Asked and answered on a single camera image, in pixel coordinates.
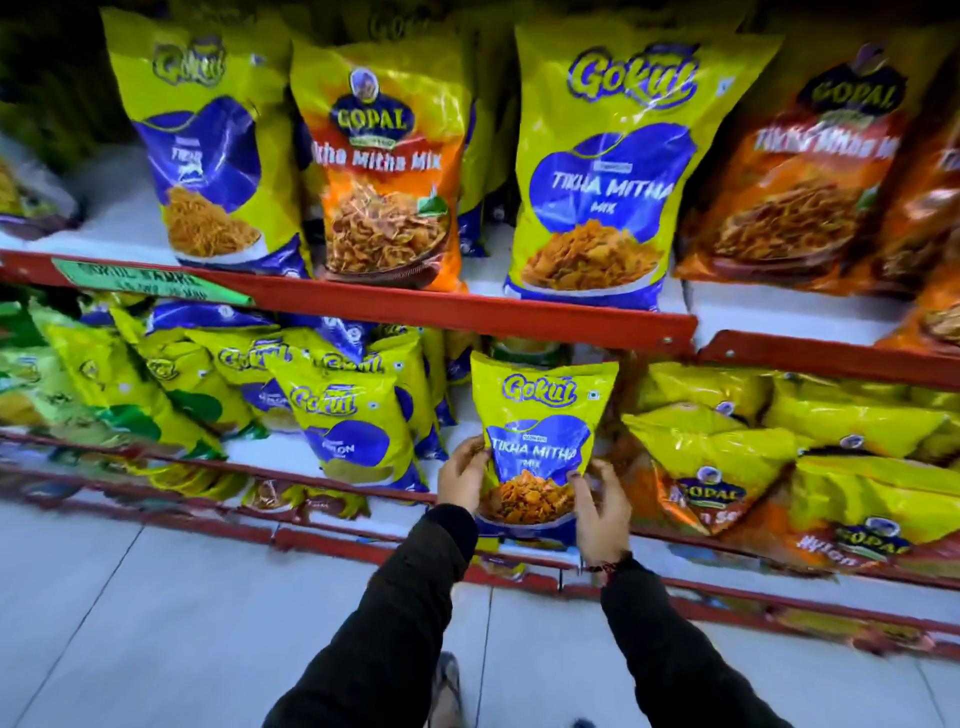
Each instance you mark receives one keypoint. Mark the pile of yellow orange packets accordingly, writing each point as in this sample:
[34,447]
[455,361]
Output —
[810,465]

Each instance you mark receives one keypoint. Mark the person's right forearm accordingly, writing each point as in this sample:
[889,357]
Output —
[675,652]

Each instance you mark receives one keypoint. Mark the person's right hand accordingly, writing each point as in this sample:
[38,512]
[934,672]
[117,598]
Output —
[606,525]

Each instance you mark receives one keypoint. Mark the large orange snack bag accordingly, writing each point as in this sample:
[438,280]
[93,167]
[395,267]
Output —
[802,165]
[926,247]

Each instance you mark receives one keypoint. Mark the yellow orange snack bag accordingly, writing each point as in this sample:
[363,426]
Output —
[386,172]

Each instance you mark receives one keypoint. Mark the green shelf label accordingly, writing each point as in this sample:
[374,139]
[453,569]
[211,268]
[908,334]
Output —
[142,281]

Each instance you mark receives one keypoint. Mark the person's left forearm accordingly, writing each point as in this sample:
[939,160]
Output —
[382,630]

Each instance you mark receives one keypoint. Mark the red thread wristband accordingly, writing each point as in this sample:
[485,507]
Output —
[609,566]

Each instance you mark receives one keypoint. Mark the small yellow blue snack packet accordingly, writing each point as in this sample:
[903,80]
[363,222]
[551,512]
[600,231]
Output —
[541,442]

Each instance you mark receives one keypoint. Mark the person's left hand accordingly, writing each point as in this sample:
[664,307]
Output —
[456,480]

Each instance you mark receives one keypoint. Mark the person's sandalled foot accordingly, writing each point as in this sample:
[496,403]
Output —
[447,691]

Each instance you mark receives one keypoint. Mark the large yellow blue snack bag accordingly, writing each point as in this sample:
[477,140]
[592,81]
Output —
[210,150]
[607,172]
[491,127]

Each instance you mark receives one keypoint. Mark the person's right thumb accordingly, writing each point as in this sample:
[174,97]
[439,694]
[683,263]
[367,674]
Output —
[580,501]

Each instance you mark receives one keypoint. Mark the red bottom shelf edge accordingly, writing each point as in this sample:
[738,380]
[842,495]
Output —
[322,541]

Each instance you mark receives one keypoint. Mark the person's left fingers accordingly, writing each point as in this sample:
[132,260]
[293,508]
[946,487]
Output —
[477,459]

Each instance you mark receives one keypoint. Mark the row of dark green packets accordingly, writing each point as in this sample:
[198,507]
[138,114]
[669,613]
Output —
[52,82]

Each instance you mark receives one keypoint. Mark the pile of yellow green packets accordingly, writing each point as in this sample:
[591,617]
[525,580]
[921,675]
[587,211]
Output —
[90,390]

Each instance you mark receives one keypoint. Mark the pile of yellow blue packets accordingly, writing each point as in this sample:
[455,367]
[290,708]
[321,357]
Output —
[352,405]

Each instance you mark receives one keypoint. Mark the clear snack bag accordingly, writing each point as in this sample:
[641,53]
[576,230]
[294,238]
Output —
[30,195]

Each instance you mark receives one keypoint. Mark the red shelf edge rail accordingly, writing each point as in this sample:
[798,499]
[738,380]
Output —
[420,309]
[825,360]

